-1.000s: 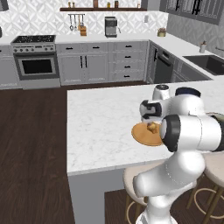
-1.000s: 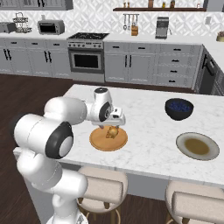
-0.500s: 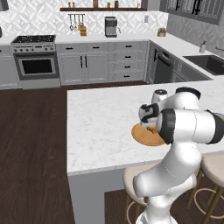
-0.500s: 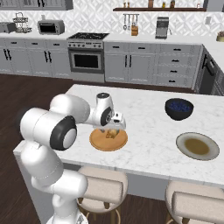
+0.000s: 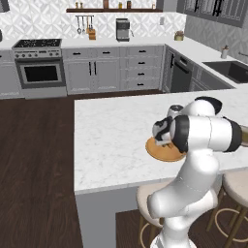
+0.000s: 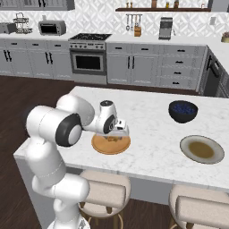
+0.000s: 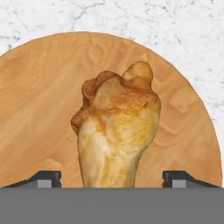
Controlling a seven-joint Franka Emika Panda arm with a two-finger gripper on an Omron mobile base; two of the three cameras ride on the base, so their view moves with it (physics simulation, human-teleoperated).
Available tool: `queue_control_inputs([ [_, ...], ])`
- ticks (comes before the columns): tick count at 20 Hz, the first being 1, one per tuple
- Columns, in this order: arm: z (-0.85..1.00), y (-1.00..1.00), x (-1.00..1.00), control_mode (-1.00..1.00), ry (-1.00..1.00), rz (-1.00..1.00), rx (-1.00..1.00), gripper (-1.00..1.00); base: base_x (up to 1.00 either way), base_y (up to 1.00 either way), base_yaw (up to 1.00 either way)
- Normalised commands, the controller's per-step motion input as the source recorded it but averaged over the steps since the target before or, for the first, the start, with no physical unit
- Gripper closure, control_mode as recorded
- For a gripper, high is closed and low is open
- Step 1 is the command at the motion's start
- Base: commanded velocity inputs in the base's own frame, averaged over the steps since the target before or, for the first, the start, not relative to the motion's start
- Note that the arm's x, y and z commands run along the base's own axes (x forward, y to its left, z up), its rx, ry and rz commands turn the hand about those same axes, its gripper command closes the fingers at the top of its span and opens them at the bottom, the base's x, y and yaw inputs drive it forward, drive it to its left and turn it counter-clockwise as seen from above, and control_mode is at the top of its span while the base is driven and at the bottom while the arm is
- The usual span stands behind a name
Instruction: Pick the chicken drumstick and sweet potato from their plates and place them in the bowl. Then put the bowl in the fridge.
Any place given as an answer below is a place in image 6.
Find grey round plate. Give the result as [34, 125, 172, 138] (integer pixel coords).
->
[179, 134, 225, 165]

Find black dishwasher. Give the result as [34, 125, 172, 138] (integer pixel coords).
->
[201, 55, 224, 98]

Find round wooden plate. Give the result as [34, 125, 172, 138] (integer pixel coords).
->
[90, 132, 131, 156]

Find grey cupboard and drawer run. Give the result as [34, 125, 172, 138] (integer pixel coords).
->
[106, 41, 208, 90]

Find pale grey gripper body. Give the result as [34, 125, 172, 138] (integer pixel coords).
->
[109, 126, 131, 141]

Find grey base cupboard run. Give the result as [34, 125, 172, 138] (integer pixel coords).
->
[0, 38, 74, 81]

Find wire stand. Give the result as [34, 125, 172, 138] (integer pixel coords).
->
[13, 12, 33, 35]

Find silver toaster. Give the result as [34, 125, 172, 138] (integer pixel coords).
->
[0, 22, 18, 35]

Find wooden knife block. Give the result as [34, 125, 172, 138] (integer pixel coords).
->
[133, 25, 142, 38]

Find grey wall cupboards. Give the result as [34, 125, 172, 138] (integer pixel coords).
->
[0, 0, 76, 12]

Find black bowl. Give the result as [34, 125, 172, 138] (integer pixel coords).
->
[168, 100, 199, 124]

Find rail with hanging tools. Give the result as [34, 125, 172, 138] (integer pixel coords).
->
[125, 13, 144, 32]

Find silver toaster oven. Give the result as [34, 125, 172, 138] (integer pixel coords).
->
[38, 20, 67, 37]

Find grey wall cupboard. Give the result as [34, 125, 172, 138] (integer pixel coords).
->
[208, 0, 229, 13]

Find dark wooden wall shelf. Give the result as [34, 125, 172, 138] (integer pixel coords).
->
[115, 7, 212, 13]

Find beige cushioned bar stool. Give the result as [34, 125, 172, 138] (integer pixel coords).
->
[77, 169, 131, 229]
[168, 183, 229, 229]

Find potted plant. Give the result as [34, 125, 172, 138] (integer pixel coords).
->
[220, 31, 229, 44]

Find silver oven with hob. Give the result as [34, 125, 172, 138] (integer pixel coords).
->
[68, 32, 113, 86]

